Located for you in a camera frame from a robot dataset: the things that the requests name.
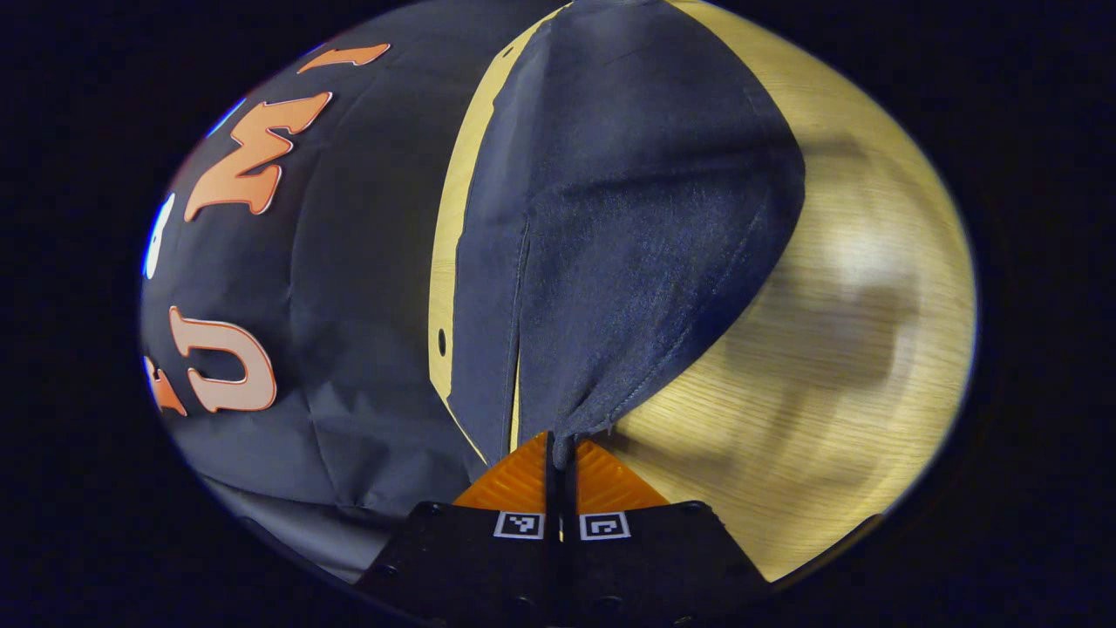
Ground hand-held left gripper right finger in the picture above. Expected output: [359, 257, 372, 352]
[558, 436, 773, 628]

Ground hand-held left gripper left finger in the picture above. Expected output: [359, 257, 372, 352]
[356, 431, 560, 628]

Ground dark blue jeans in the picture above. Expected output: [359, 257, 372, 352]
[446, 0, 807, 465]

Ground black backdrop cloth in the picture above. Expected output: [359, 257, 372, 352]
[139, 0, 576, 526]

